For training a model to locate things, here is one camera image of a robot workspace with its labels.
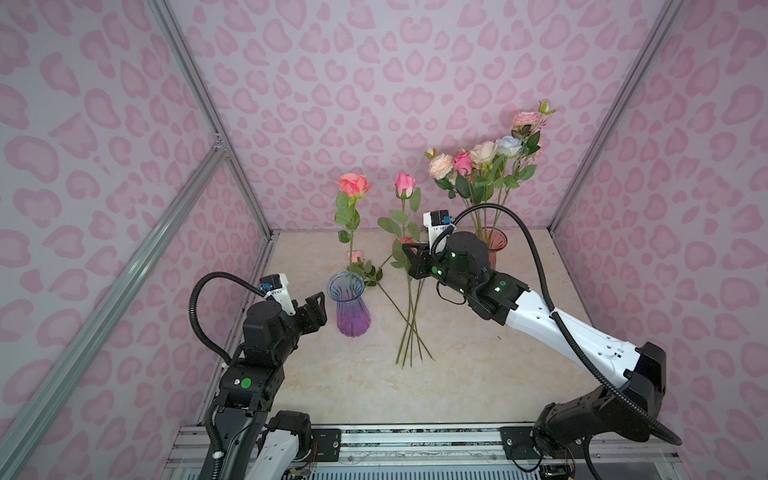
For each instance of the white blue rose stem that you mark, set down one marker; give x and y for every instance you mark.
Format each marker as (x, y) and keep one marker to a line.
(517, 159)

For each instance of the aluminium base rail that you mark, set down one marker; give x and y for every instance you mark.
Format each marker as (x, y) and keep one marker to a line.
(452, 451)

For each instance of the aluminium frame post left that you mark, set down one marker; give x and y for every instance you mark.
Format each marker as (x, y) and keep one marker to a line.
(167, 22)

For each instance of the cream white rose stem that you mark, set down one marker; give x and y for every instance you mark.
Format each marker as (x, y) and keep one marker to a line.
(483, 154)

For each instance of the aluminium diagonal frame bar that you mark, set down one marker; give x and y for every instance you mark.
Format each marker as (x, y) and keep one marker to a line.
(38, 414)

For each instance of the purple blue glass vase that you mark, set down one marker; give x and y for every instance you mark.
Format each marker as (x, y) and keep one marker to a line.
(346, 289)

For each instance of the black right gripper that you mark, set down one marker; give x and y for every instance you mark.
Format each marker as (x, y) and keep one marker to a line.
(418, 263)

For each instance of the peach rose stem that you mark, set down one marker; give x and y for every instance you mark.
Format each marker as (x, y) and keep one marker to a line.
(441, 170)

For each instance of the coral red rose stem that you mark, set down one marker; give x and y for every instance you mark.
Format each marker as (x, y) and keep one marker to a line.
(353, 189)

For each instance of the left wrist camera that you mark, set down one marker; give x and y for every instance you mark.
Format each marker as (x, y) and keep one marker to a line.
(275, 286)

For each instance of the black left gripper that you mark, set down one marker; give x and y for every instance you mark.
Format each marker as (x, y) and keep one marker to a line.
(310, 314)

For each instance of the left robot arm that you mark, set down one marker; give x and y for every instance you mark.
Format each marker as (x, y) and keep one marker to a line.
(247, 389)

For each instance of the light pink rose stem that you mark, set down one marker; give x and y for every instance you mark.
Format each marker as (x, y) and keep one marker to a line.
(527, 125)

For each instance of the red grey glass vase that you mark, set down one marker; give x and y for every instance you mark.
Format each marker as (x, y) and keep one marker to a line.
(496, 240)

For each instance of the dark pink rose stem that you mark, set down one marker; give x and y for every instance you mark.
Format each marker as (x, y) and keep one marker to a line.
(464, 183)

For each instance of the aluminium frame post right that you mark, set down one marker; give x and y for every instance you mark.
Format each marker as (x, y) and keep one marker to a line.
(664, 26)

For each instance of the aluminium frame post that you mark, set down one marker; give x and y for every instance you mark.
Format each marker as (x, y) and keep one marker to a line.
(664, 26)
(167, 22)

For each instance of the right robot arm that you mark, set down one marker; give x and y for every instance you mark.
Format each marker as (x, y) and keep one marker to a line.
(631, 379)

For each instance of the magenta rose stem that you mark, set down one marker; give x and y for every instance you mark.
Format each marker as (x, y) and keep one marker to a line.
(400, 223)

